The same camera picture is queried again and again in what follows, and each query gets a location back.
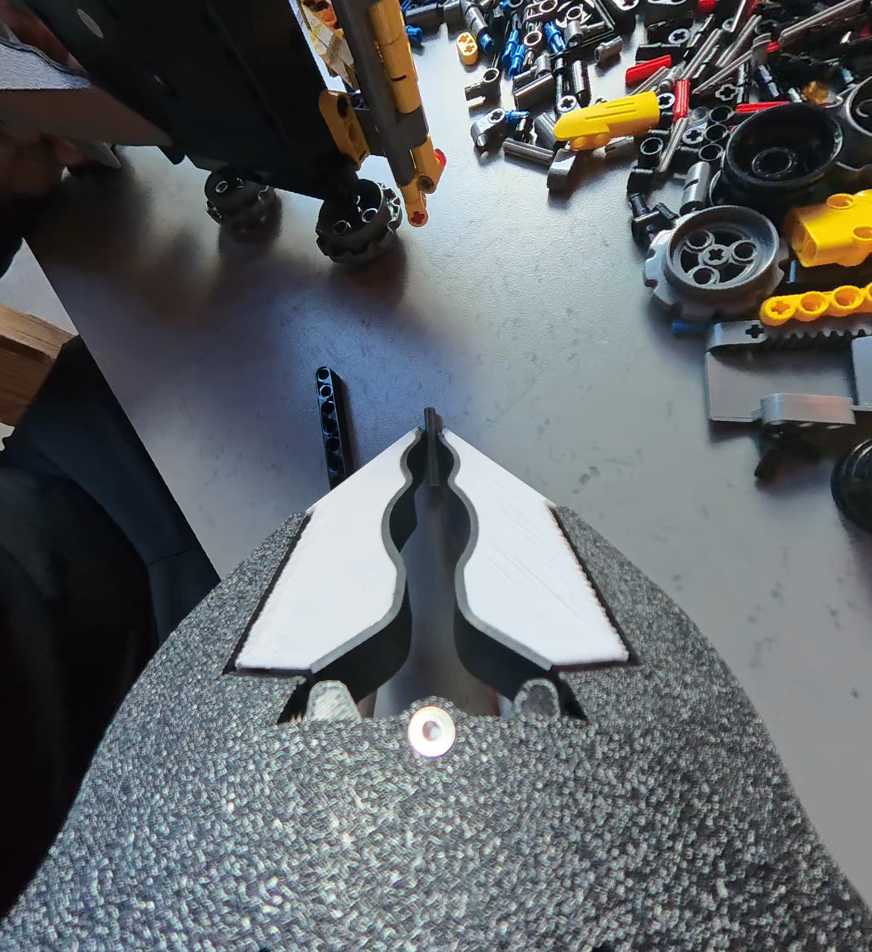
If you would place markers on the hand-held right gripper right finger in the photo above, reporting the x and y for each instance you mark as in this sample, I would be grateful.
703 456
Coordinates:
540 580

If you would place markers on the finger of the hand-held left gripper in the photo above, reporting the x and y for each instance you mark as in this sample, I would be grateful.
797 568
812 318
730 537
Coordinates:
27 74

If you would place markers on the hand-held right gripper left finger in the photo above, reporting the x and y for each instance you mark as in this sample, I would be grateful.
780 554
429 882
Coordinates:
331 587

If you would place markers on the black long holed beam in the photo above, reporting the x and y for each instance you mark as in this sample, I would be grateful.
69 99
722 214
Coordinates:
331 416

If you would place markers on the black axle rod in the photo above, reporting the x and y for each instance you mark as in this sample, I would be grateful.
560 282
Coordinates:
433 446

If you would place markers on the yellow toy vehicle model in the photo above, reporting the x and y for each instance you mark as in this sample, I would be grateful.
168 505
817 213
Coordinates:
220 74

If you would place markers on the grey desk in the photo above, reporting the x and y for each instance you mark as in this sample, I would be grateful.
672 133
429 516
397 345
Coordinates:
555 409

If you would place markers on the person's dark jeans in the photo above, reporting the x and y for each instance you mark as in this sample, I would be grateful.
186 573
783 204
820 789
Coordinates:
108 461

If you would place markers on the dark grey toothed panel piece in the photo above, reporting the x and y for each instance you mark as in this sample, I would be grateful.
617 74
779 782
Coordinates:
740 387

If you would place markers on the grey spoked wheel hub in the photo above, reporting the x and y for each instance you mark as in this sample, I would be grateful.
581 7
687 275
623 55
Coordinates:
715 256

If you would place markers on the yellow thin holed beam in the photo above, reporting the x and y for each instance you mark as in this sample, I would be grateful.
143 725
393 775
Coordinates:
837 297

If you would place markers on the yellow rounded bullet piece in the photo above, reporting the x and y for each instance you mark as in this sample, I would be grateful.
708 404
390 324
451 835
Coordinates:
607 115

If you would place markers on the yellow flat holed panel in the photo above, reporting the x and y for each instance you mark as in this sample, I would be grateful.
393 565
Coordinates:
852 227

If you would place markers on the pile of small building pieces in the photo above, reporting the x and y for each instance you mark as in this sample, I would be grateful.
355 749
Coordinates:
703 67

